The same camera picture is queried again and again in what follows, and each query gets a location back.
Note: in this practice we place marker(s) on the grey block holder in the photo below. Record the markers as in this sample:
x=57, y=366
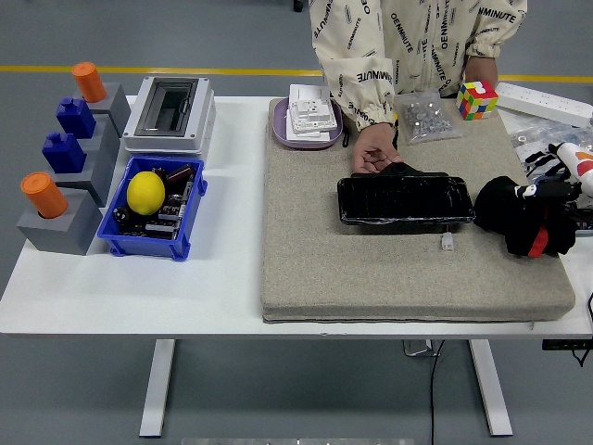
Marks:
x=116, y=106
x=69, y=232
x=107, y=134
x=99, y=171

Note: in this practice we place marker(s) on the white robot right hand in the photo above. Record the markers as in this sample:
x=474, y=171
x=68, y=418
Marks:
x=581, y=171

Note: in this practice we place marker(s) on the purple oval tray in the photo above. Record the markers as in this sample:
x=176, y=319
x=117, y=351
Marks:
x=280, y=132

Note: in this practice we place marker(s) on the white power strip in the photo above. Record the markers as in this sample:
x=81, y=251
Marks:
x=546, y=104

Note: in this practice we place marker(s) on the small white connector plug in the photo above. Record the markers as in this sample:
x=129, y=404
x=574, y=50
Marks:
x=447, y=242

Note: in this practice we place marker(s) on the grey electrical enclosure box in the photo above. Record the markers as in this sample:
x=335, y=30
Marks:
x=167, y=139

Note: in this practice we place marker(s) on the grey box under table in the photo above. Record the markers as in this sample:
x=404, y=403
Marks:
x=419, y=347

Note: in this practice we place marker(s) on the blue block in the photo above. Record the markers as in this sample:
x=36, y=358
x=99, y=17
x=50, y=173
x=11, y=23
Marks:
x=64, y=153
x=76, y=118

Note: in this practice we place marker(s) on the orange cylinder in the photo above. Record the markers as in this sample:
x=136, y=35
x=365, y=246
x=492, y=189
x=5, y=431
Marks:
x=44, y=194
x=89, y=83

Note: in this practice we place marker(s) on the black glossy panel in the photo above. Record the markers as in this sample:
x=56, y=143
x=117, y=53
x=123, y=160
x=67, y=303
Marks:
x=403, y=199

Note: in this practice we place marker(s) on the pale tray of electronic parts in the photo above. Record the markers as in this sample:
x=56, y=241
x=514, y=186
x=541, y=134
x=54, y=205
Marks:
x=584, y=222

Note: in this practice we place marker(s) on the brown cylindrical capacitor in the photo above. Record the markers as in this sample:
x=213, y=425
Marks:
x=180, y=172

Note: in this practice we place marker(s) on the person's left hand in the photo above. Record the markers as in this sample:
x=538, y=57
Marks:
x=482, y=69

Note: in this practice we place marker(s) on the person's right hand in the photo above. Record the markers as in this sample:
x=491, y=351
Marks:
x=375, y=137

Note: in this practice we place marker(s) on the black rag with red stripe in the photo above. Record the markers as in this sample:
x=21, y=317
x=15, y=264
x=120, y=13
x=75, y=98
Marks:
x=495, y=204

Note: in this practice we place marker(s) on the blue plastic bin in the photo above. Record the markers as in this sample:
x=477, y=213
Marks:
x=139, y=243

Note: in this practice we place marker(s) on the clear bags of small parts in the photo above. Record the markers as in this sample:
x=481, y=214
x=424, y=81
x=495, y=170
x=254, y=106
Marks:
x=537, y=134

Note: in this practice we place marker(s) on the white table leg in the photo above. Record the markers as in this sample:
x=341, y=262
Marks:
x=493, y=389
x=157, y=389

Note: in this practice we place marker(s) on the black round knob part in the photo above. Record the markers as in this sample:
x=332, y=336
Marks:
x=121, y=216

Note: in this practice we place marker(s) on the grey-brown mat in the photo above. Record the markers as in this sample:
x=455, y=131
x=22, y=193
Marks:
x=370, y=278

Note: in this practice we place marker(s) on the yellow lemon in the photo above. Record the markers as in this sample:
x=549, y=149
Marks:
x=146, y=192

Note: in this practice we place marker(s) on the white socket plate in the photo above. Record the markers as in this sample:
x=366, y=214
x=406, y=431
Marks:
x=317, y=115

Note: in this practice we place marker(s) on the black table control panel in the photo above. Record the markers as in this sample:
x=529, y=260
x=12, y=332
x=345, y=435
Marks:
x=567, y=345

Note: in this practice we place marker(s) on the colourful puzzle cube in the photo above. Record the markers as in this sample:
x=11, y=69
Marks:
x=476, y=102

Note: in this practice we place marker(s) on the white flat cover plate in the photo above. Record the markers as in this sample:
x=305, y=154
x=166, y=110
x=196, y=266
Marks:
x=301, y=136

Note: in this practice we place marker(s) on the person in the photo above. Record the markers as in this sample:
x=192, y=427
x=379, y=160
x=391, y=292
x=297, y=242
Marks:
x=407, y=37

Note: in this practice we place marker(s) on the dark circuit board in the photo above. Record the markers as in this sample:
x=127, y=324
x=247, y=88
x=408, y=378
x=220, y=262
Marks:
x=164, y=222

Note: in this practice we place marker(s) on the clear bag of metal nuts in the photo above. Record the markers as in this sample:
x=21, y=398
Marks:
x=424, y=120

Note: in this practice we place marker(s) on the black chair wheel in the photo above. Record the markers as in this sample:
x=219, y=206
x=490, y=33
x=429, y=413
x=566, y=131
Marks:
x=298, y=4

